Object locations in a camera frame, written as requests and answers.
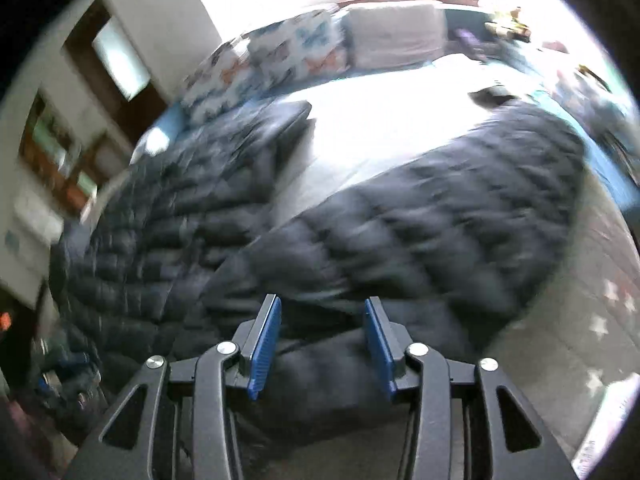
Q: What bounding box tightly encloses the butterfly print pillow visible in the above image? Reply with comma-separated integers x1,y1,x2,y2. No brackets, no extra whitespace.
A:
181,39,263,123
247,6,347,93

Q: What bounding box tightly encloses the white cushion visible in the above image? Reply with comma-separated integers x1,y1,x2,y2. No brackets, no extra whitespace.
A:
344,2,449,69

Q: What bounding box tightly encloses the brown wooden door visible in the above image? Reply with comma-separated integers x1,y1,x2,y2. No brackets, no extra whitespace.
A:
61,0,169,134

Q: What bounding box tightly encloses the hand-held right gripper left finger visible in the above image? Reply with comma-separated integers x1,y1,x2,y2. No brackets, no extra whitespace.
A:
65,294,282,480

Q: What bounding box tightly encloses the yellow green plush toy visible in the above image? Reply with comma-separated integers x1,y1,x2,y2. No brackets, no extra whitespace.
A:
484,6,532,42

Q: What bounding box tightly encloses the grey star print blanket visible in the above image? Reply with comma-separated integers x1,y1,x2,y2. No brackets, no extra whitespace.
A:
270,54,640,480

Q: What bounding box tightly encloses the wooden wall shelf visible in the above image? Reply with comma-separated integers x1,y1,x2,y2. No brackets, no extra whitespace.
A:
18,87,121,217

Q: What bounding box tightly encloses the pastel printed quilt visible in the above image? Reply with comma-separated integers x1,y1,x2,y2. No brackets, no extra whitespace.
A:
554,66,628,128

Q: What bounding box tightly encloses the black puffer jacket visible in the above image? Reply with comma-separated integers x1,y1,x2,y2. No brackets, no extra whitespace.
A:
47,97,587,461

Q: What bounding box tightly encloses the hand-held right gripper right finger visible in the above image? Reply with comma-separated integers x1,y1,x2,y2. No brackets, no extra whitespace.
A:
364,296,576,480

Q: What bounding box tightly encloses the purple toy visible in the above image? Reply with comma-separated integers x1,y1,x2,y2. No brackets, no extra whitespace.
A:
456,29,485,58

